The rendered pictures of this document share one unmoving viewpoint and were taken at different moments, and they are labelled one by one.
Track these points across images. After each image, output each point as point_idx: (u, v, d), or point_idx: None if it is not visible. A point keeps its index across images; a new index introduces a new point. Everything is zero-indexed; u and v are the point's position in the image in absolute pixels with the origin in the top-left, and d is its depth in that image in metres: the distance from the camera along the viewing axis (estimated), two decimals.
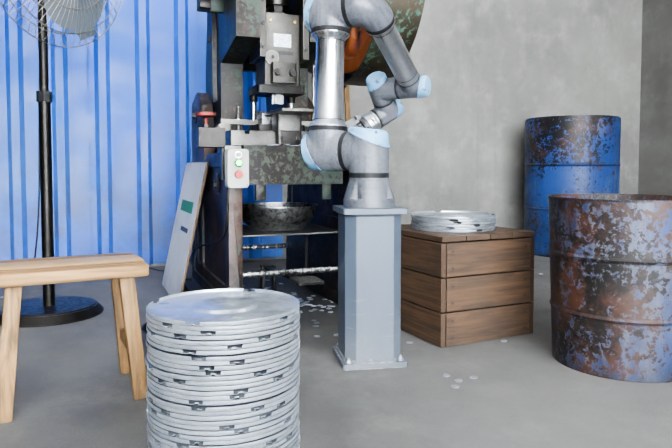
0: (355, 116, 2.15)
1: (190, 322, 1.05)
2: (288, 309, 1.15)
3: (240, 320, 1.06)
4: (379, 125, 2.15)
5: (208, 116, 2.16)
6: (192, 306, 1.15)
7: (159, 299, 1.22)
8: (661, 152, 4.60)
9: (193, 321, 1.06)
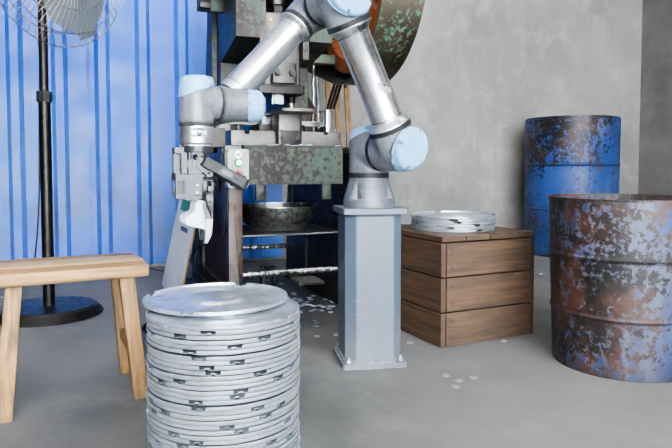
0: (175, 153, 1.31)
1: (184, 312, 1.12)
2: (277, 300, 1.22)
3: (231, 311, 1.13)
4: (210, 129, 1.33)
5: None
6: (186, 298, 1.22)
7: (155, 292, 1.28)
8: (661, 152, 4.60)
9: (187, 312, 1.12)
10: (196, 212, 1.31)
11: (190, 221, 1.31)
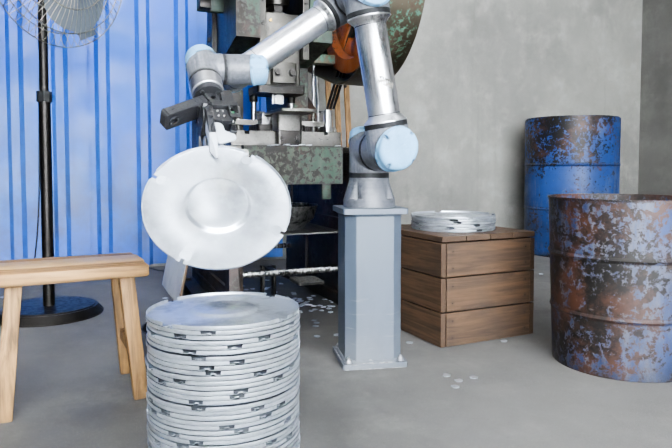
0: None
1: (180, 253, 1.13)
2: (277, 230, 1.19)
3: (226, 257, 1.14)
4: None
5: None
6: (186, 204, 1.18)
7: (157, 170, 1.22)
8: (661, 152, 4.60)
9: (183, 251, 1.13)
10: (220, 146, 1.32)
11: None
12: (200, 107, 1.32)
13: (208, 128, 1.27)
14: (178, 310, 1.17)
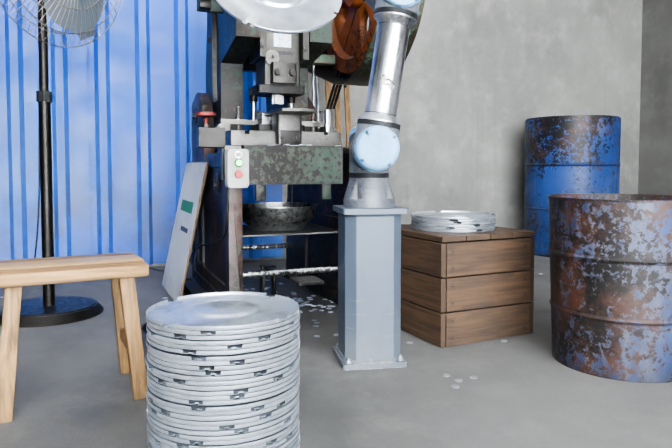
0: None
1: (247, 18, 1.25)
2: (331, 10, 1.32)
3: (288, 25, 1.26)
4: None
5: (208, 116, 2.16)
6: None
7: None
8: (661, 152, 4.60)
9: (249, 17, 1.25)
10: None
11: None
12: None
13: None
14: (178, 310, 1.17)
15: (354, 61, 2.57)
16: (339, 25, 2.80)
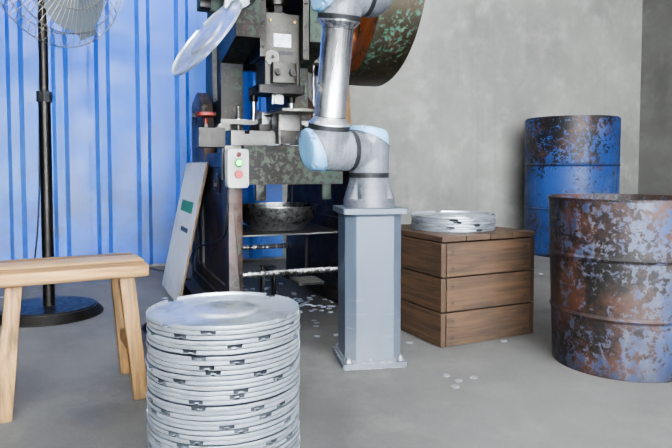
0: None
1: (176, 68, 1.79)
2: (212, 47, 1.66)
3: (185, 68, 1.72)
4: None
5: (208, 116, 2.16)
6: (196, 40, 1.81)
7: (203, 24, 1.88)
8: (661, 152, 4.60)
9: (177, 67, 1.79)
10: (246, 3, 1.83)
11: (246, 5, 1.81)
12: None
13: None
14: (178, 310, 1.17)
15: None
16: (357, 45, 2.62)
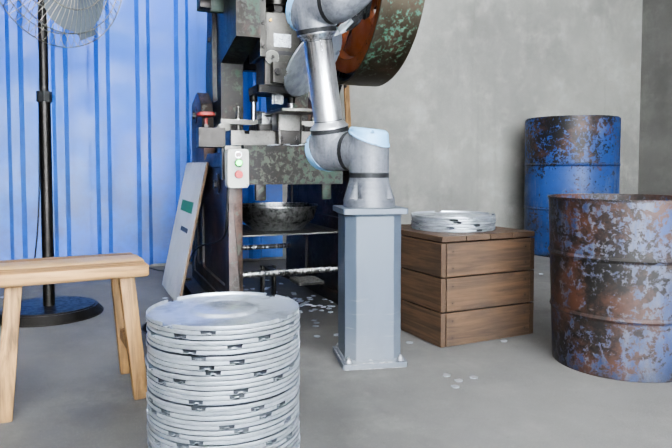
0: None
1: (308, 89, 2.27)
2: (289, 72, 2.09)
3: (295, 89, 2.19)
4: None
5: (208, 116, 2.16)
6: None
7: (340, 47, 2.25)
8: (661, 152, 4.60)
9: (308, 88, 2.26)
10: (345, 24, 2.10)
11: (340, 27, 2.09)
12: None
13: None
14: (178, 310, 1.17)
15: None
16: None
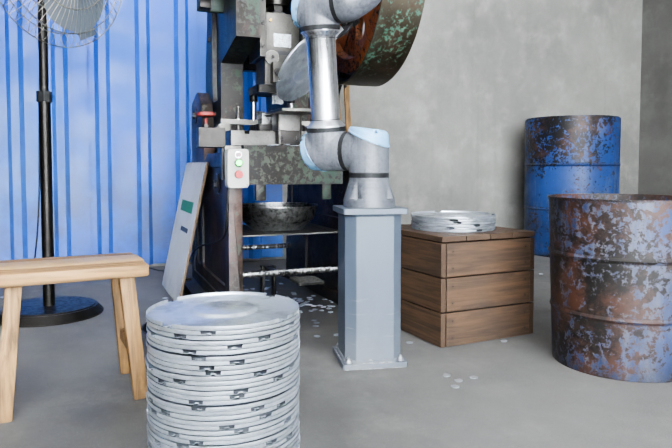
0: None
1: (300, 94, 2.33)
2: (281, 78, 2.15)
3: (287, 95, 2.26)
4: None
5: (208, 116, 2.16)
6: None
7: None
8: (661, 152, 4.60)
9: (299, 93, 2.32)
10: None
11: None
12: None
13: None
14: (178, 310, 1.17)
15: (346, 64, 2.65)
16: None
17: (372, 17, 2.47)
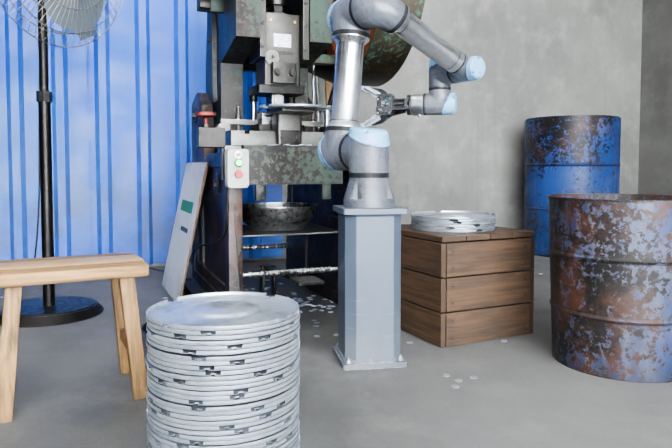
0: (404, 109, 2.07)
1: None
2: None
3: (267, 107, 2.26)
4: None
5: (208, 116, 2.16)
6: None
7: None
8: (661, 152, 4.60)
9: None
10: (372, 120, 2.14)
11: (367, 122, 2.13)
12: None
13: (375, 88, 2.17)
14: (178, 310, 1.17)
15: None
16: None
17: None
